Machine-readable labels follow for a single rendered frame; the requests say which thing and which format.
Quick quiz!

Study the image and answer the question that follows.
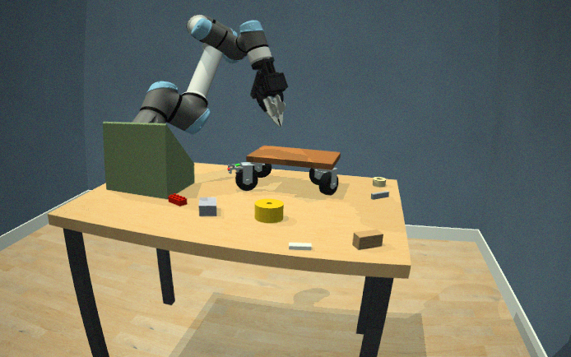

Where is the brown wooden block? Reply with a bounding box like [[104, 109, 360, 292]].
[[352, 229, 383, 250]]

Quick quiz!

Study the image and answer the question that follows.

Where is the grey rectangular bar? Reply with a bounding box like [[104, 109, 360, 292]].
[[371, 191, 389, 200]]

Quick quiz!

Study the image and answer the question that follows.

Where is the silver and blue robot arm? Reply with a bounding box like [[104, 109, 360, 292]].
[[133, 15, 272, 134]]

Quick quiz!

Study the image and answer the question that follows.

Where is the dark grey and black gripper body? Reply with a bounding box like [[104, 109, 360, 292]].
[[252, 57, 288, 98]]

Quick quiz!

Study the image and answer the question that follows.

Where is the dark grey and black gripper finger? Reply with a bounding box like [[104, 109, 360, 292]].
[[255, 91, 281, 127], [272, 92, 286, 125]]

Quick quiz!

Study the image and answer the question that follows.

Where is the red toy brick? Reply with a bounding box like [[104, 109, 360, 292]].
[[168, 193, 187, 206]]

